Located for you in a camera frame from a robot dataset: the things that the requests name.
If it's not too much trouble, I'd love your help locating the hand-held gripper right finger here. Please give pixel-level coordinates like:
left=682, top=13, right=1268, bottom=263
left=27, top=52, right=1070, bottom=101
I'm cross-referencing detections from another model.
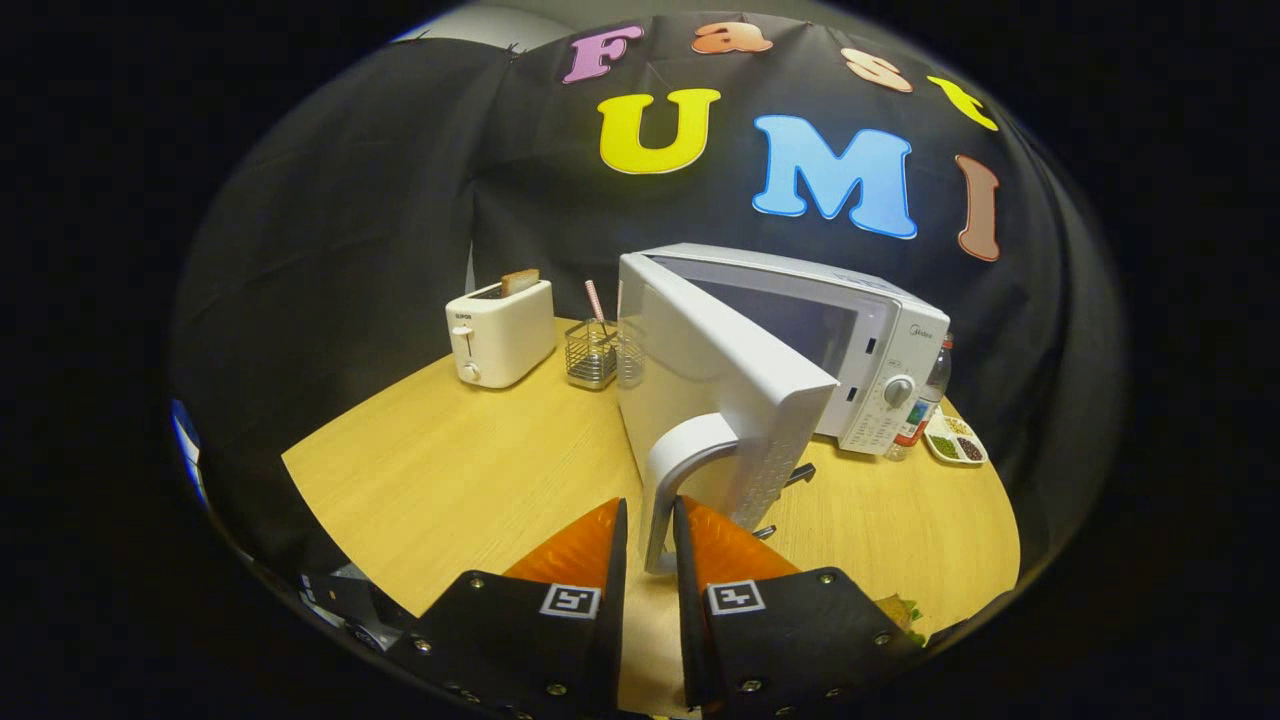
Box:
left=672, top=495, right=926, bottom=720

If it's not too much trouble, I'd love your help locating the cream toaster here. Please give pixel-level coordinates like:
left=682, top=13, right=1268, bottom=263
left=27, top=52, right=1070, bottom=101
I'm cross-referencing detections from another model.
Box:
left=445, top=280, right=557, bottom=389

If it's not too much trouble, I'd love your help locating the wire mesh basket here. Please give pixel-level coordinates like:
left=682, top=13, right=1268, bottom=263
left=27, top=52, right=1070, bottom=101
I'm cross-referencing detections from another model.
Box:
left=564, top=318, right=621, bottom=390

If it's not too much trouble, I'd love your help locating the clear plastic bottle red label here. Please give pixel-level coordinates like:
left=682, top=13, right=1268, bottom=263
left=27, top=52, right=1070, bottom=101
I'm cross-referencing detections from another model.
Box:
left=885, top=335, right=954, bottom=461

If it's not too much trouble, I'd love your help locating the white microwave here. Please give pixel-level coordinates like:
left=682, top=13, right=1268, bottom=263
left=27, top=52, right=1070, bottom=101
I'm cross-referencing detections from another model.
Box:
left=617, top=243, right=951, bottom=576

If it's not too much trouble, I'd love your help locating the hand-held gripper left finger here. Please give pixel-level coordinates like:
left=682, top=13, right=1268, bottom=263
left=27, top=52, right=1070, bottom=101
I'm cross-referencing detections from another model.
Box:
left=385, top=497, right=629, bottom=720

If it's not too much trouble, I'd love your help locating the brown bread lettuce sandwich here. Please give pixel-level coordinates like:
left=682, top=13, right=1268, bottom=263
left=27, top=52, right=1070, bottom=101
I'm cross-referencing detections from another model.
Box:
left=875, top=595, right=927, bottom=643

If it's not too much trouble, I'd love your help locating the white divided dish with beans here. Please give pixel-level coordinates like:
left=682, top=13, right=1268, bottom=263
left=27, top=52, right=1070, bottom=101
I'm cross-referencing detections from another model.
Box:
left=922, top=410, right=989, bottom=467

